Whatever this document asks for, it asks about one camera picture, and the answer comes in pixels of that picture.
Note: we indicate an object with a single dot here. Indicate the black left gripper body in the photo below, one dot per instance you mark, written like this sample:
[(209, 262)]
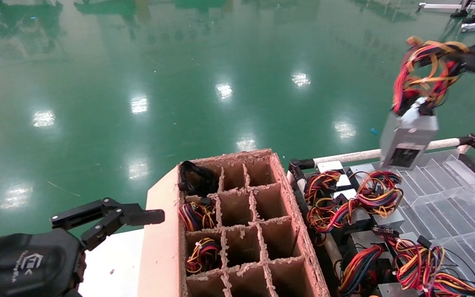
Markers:
[(27, 268)]

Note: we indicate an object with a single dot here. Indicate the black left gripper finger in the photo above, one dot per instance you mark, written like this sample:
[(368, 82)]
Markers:
[(101, 229), (85, 210)]

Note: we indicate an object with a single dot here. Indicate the black pipe corner connector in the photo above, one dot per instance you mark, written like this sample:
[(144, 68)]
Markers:
[(473, 142), (299, 165)]

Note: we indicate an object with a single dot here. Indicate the clear plastic divider tray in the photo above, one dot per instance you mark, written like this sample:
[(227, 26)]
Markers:
[(460, 206)]

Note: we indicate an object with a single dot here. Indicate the brown cardboard divider box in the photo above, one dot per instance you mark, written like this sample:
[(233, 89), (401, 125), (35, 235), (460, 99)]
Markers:
[(241, 247)]

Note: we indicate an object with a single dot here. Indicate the long white cart pipe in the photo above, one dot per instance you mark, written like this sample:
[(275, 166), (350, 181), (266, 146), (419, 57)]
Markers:
[(344, 156)]

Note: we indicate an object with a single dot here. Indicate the white cart side pipe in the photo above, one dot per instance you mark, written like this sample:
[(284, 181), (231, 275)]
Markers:
[(333, 249)]

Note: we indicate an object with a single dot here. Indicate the white metal frame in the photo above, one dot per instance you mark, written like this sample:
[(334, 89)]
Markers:
[(435, 6)]

